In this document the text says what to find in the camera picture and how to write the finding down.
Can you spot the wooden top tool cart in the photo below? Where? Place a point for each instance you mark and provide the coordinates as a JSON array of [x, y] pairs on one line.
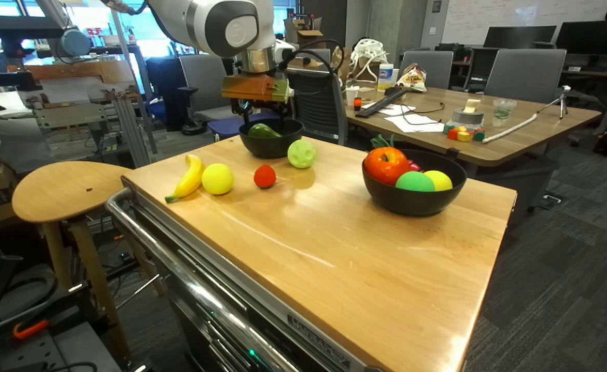
[[315, 240]]

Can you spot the large black bowl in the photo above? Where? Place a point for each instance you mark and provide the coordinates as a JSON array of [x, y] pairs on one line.
[[413, 200]]

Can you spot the black computer monitor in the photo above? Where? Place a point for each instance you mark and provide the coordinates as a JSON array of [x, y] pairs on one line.
[[594, 35], [521, 35]]

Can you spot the yellow banana toy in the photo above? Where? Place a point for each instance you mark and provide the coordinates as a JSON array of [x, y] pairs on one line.
[[191, 176]]

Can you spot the crumpled white bag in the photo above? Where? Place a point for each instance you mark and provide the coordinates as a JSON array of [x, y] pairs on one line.
[[413, 79]]

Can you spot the yellow notepad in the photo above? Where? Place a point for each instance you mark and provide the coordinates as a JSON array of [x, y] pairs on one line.
[[470, 105]]

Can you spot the white paper sheet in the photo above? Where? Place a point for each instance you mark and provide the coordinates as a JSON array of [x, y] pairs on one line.
[[417, 125], [396, 109]]

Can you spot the round wooden stool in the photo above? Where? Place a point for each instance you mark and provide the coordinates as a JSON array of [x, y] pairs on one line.
[[63, 188]]

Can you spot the clear plastic cup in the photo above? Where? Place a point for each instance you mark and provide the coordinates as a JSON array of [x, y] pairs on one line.
[[504, 112]]

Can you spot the small silver tripod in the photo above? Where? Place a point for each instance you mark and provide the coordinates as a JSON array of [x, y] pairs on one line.
[[562, 99]]

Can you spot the wooden conference table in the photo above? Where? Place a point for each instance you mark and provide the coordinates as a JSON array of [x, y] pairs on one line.
[[510, 137]]

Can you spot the black power strip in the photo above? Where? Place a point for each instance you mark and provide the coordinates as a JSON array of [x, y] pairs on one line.
[[383, 101]]

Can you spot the clear plastic bottle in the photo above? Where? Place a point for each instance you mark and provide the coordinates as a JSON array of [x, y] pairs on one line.
[[387, 77]]

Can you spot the white stick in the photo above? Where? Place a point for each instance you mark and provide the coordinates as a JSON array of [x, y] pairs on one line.
[[510, 128]]

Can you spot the green pear toy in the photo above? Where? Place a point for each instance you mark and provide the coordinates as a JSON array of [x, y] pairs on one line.
[[263, 131]]

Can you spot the red toy block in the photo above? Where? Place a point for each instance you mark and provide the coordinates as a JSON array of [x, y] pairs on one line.
[[452, 133]]

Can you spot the yellow round fruit toy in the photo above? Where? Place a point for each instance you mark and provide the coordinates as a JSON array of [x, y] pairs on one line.
[[217, 177], [439, 180]]

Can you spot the small red fruit toy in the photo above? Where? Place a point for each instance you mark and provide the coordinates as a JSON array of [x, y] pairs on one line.
[[413, 166]]

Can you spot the red strawberry toy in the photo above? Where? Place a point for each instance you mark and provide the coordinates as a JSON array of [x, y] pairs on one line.
[[264, 176]]

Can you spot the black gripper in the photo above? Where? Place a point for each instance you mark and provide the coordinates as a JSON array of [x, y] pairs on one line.
[[263, 105]]

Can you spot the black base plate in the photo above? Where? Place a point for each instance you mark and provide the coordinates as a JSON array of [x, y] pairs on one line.
[[77, 351]]

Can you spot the green toy block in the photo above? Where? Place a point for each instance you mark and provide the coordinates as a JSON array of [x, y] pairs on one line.
[[480, 137]]

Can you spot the orange fruit toy green stem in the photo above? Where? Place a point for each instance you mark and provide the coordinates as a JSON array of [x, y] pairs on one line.
[[385, 166]]

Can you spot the green round fruit toy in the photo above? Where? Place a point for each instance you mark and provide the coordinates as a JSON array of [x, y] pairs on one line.
[[416, 181]]

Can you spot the grey office chair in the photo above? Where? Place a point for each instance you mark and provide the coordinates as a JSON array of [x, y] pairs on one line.
[[523, 75], [429, 66]]

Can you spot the yellow toy block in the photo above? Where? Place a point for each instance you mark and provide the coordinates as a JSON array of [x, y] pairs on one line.
[[465, 135]]

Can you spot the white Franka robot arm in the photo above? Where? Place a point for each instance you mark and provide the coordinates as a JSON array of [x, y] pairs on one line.
[[200, 23]]

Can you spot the small black bowl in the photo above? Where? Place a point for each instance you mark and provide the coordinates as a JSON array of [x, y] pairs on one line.
[[268, 149]]

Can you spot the black mesh office chair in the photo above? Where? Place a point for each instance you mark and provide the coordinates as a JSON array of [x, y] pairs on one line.
[[320, 103]]

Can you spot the light green dimpled ball toy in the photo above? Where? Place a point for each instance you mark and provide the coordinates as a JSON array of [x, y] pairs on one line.
[[302, 154]]

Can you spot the aluminium frame stand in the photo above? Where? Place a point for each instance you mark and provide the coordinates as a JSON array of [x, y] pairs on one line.
[[77, 115]]

